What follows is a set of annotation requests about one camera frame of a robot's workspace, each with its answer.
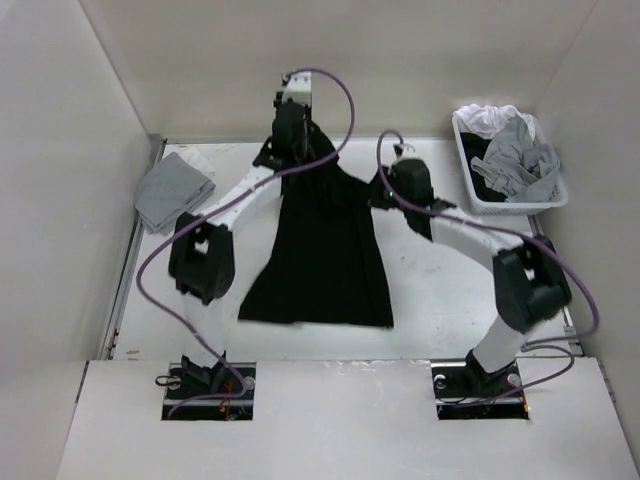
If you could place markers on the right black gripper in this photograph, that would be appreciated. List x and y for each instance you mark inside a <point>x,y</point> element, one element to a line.
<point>391,173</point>

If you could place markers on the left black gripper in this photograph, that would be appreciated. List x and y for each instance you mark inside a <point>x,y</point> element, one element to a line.
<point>276,102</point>

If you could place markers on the black tank top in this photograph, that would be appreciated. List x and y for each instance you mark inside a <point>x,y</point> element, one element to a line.
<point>325,265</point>

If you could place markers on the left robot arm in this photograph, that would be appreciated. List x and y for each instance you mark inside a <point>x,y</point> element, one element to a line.
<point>202,259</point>

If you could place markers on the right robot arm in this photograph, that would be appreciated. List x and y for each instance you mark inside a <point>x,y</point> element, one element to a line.
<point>529,282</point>

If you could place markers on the folded grey tank top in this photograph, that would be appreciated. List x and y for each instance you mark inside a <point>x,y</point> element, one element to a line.
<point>172,187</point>

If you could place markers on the black garment in basket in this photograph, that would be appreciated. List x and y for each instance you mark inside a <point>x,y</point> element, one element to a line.
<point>476,146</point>

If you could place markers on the white garment in basket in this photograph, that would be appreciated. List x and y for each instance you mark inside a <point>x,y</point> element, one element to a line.
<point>487,121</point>

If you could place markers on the grey garment in basket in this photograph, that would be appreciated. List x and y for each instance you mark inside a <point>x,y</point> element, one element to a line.
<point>516,166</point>

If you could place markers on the white laundry basket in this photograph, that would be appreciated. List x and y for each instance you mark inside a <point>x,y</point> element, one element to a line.
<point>559,196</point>

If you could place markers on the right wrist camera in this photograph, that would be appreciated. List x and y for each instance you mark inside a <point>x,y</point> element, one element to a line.
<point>404,151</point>

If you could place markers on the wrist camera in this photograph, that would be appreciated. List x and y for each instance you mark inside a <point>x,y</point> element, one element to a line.
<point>404,151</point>
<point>295,87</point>

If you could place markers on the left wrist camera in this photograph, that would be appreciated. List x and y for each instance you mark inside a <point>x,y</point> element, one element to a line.
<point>295,87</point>

